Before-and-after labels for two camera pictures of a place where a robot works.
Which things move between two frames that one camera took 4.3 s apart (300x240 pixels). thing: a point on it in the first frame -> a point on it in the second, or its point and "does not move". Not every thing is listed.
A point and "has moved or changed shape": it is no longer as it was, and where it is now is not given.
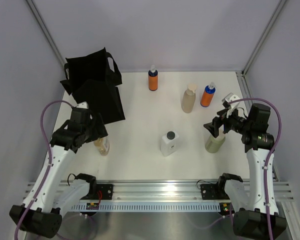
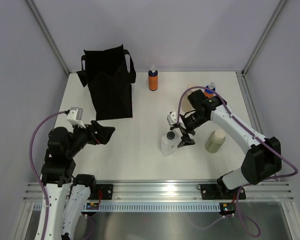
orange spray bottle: x=153 y=79 does not move
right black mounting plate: x=213 y=192 does not move
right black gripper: x=213 y=127 -> x=187 y=140
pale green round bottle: x=213 y=145 does not move
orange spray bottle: x=208 y=95 does not move
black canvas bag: x=93 y=79 has moved or changed shape
